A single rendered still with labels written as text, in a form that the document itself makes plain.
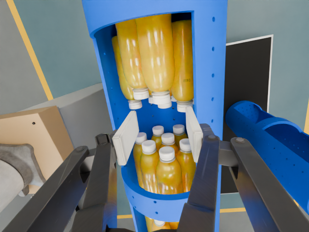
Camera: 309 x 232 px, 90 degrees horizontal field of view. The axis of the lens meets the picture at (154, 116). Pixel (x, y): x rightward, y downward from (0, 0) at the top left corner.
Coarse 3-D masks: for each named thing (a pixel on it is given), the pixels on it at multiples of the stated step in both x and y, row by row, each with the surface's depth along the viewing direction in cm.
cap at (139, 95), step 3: (147, 90) 38; (135, 93) 37; (138, 93) 37; (141, 93) 37; (144, 93) 37; (147, 93) 38; (135, 96) 38; (138, 96) 37; (141, 96) 37; (144, 96) 37; (147, 96) 38; (138, 99) 38
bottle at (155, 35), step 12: (144, 24) 27; (156, 24) 26; (168, 24) 27; (144, 36) 28; (156, 36) 27; (168, 36) 28; (144, 48) 28; (156, 48) 28; (168, 48) 28; (144, 60) 29; (156, 60) 28; (168, 60) 29; (144, 72) 30; (156, 72) 29; (168, 72) 30; (156, 84) 30; (168, 84) 31
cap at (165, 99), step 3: (168, 93) 35; (153, 96) 33; (156, 96) 33; (159, 96) 32; (162, 96) 32; (165, 96) 32; (168, 96) 33; (153, 99) 34; (156, 99) 33; (159, 99) 32; (162, 99) 32; (165, 99) 33; (168, 99) 33; (153, 102) 34; (156, 102) 33; (159, 102) 33; (162, 102) 33; (165, 102) 33; (168, 102) 33
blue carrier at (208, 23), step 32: (96, 0) 23; (128, 0) 21; (160, 0) 21; (192, 0) 21; (224, 0) 25; (96, 32) 35; (192, 32) 23; (224, 32) 27; (224, 64) 30; (128, 160) 50; (128, 192) 39
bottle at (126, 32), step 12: (120, 24) 31; (132, 24) 31; (120, 36) 32; (132, 36) 31; (120, 48) 33; (132, 48) 32; (132, 60) 33; (132, 72) 34; (132, 84) 36; (144, 84) 36
